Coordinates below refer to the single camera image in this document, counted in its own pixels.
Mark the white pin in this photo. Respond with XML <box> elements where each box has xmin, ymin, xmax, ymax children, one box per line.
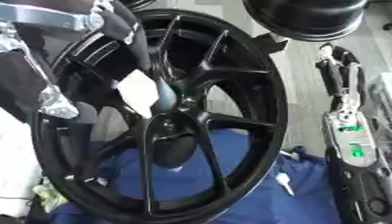
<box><xmin>115</xmin><ymin>69</ymin><xmax>161</xmax><ymax>119</ymax></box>

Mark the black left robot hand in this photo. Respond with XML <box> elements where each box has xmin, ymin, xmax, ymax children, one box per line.
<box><xmin>0</xmin><ymin>0</ymin><xmax>153</xmax><ymax>125</ymax></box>

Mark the black wheel rim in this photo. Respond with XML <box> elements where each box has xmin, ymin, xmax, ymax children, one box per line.
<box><xmin>241</xmin><ymin>0</ymin><xmax>371</xmax><ymax>42</ymax></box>

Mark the pale green crumpled cloth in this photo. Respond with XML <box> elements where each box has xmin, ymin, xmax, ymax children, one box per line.
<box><xmin>31</xmin><ymin>178</ymin><xmax>69</xmax><ymax>214</ymax></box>

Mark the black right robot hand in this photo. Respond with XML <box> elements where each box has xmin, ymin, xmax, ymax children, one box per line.
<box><xmin>313</xmin><ymin>42</ymin><xmax>368</xmax><ymax>110</ymax></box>

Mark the black spoked wheel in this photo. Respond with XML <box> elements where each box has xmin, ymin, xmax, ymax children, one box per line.
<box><xmin>29</xmin><ymin>8</ymin><xmax>291</xmax><ymax>224</ymax></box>

